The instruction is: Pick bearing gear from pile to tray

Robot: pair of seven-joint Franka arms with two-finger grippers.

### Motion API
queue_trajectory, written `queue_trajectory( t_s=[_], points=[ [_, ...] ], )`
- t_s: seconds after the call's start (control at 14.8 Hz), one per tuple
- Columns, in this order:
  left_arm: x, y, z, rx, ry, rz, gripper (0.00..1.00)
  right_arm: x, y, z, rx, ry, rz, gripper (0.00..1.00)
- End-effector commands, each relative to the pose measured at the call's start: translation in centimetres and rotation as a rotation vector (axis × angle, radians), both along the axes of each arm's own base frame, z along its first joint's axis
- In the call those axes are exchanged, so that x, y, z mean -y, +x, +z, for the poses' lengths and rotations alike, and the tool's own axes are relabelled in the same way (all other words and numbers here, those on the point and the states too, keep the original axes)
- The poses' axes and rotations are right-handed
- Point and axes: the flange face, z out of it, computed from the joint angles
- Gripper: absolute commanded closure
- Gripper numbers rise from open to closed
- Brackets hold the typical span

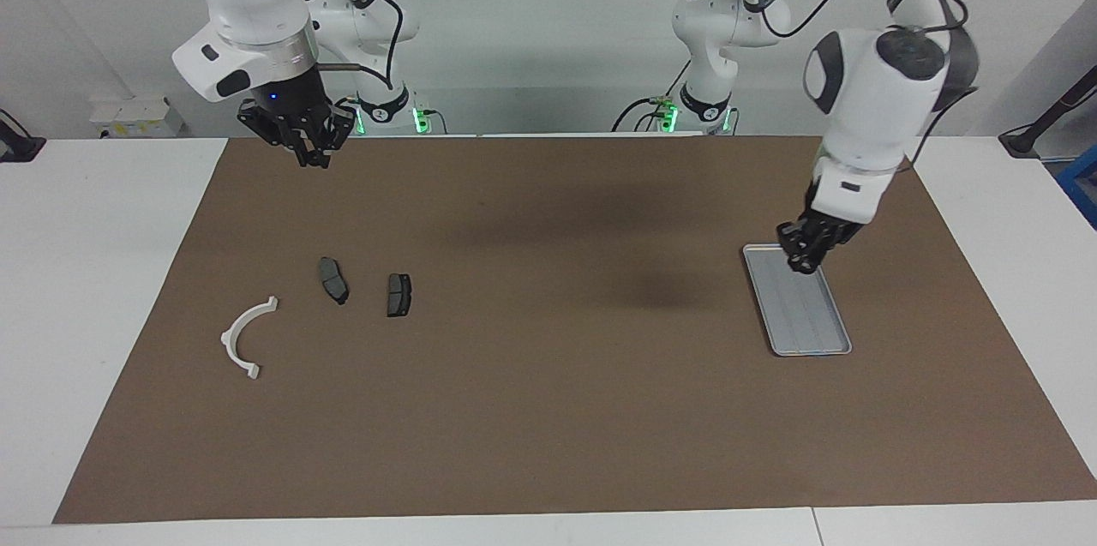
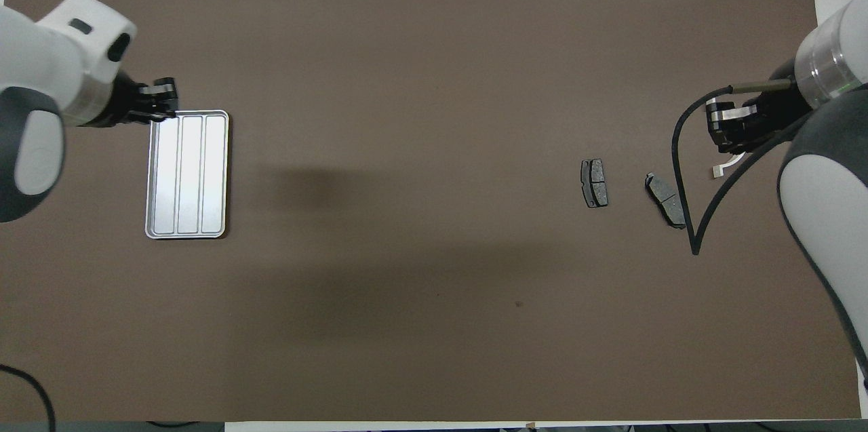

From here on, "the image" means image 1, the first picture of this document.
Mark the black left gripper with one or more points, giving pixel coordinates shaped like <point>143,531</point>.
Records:
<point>827,229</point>

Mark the long dark brake pad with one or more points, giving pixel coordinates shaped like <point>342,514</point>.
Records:
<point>332,280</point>

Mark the black clamp mount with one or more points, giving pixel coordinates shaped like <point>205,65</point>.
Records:
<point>17,147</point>

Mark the blue box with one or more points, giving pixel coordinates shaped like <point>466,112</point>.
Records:
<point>1082,182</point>

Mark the white curved plastic bracket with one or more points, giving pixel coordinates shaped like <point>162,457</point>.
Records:
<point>231,349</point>

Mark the silver metal tray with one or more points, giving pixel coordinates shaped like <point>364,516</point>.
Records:
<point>806,314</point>

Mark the brown table mat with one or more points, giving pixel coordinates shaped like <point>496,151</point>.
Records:
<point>548,409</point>

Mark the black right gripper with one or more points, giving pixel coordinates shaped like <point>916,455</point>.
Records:
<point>296,109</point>

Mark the short dark brake pad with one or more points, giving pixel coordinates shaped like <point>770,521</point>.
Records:
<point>398,296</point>

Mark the white socket box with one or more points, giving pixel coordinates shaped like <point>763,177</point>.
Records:
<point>128,117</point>

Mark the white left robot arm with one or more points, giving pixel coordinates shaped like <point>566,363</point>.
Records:
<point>866,109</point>

